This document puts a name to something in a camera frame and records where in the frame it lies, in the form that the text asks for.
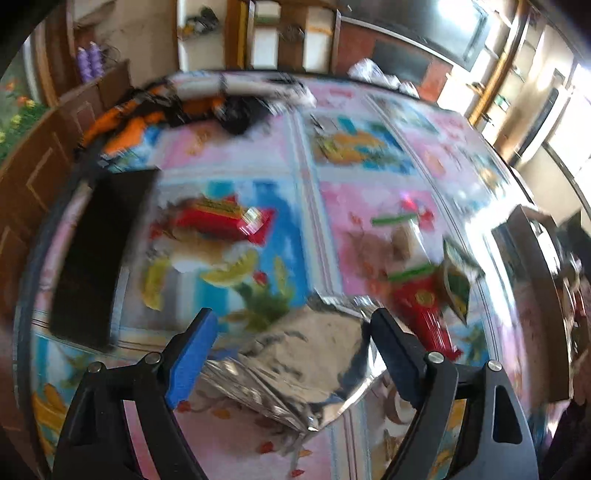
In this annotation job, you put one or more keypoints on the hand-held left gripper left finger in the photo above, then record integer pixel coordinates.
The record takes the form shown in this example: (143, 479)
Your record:
(194, 360)

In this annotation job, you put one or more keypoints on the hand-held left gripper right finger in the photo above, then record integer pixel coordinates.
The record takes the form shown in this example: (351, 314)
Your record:
(395, 360)

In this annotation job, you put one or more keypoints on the red packet with gold emblem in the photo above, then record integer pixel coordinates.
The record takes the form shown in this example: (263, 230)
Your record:
(427, 318)

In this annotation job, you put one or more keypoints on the green leafy snack packet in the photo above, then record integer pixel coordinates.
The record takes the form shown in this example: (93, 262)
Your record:
(457, 286)

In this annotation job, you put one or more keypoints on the large silver foil packet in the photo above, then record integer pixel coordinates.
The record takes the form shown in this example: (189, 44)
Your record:
(295, 364)

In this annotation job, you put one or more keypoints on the clear cracker packet green ends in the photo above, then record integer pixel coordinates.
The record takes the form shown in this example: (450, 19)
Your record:
(404, 244)

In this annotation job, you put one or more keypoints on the long red snack packet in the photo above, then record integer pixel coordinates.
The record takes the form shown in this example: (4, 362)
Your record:
(207, 219)

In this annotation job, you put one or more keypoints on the cardboard box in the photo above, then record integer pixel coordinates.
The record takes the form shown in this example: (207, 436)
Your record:
(531, 286)

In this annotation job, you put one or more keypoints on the black flat rectangular object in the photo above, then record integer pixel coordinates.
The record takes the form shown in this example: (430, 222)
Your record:
(101, 258)

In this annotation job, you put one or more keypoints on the low wooden cabinet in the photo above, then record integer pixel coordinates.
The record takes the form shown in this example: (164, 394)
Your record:
(37, 175)

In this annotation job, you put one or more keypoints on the orange and black cloth pile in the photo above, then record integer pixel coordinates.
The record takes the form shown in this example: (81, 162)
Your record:
(134, 124)

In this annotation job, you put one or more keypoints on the white black printed cloth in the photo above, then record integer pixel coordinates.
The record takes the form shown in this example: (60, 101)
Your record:
(240, 85)

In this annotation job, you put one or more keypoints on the white plastic bag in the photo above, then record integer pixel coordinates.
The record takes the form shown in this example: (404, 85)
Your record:
(369, 69)

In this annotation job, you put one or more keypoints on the purple bottle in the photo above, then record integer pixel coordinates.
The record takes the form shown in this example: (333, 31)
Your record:
(95, 62)
(83, 64)

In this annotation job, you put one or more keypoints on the black flat screen television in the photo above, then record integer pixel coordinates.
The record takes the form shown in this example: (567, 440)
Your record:
(443, 27)

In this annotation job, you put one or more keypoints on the wooden chair with round medallion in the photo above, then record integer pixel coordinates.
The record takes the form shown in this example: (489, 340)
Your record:
(288, 34)

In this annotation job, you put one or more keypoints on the dark tangled object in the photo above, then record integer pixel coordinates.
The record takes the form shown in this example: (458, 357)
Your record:
(201, 21)

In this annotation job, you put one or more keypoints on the floral wall poster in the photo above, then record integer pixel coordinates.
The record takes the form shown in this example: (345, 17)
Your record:
(18, 110)

